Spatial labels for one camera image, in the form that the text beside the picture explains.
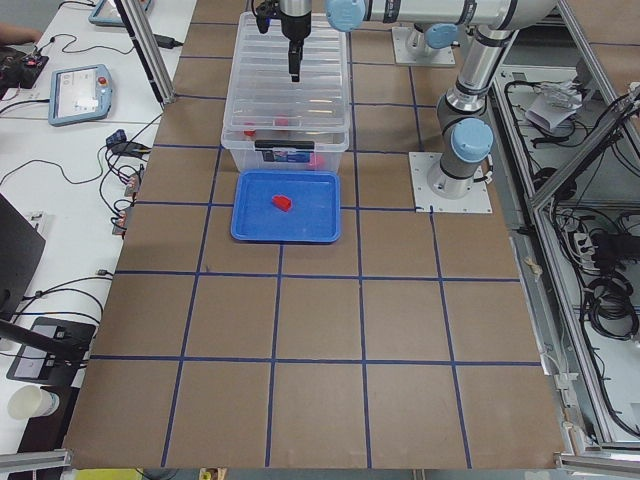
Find clear plastic box lid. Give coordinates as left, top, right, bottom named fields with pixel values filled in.
left=223, top=12, right=350, bottom=133

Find black box latch handle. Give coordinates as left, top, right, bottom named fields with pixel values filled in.
left=254, top=140, right=315, bottom=151

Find blue teach pendant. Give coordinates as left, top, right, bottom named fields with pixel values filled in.
left=88, top=0, right=155, bottom=28
left=48, top=64, right=113, bottom=127

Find white paper cup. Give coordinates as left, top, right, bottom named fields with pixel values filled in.
left=7, top=385, right=60, bottom=420

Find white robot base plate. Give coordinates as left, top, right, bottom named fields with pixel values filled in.
left=409, top=152, right=493, bottom=214

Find aluminium frame post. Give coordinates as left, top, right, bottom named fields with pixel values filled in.
left=115, top=0, right=176, bottom=106

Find blue plastic tray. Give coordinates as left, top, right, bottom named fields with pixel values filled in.
left=230, top=170, right=341, bottom=244

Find white paper sheets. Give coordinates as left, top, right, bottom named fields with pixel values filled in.
left=525, top=80, right=583, bottom=132

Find clear plastic storage box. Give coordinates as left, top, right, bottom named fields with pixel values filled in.
left=221, top=12, right=351, bottom=173

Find black monitor stand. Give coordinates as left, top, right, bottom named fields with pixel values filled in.
left=1, top=198, right=96, bottom=386

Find black power adapter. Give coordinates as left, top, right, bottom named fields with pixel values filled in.
left=153, top=34, right=183, bottom=49

